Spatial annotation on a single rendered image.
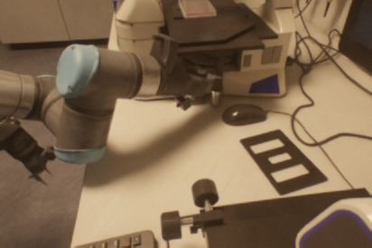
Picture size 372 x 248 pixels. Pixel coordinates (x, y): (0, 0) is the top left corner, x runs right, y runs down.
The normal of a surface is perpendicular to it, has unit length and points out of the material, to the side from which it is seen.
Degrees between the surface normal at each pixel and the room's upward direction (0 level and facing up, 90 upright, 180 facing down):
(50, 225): 0
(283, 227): 0
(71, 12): 90
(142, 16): 86
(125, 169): 0
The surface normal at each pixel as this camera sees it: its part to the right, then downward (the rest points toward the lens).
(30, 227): -0.02, -0.80
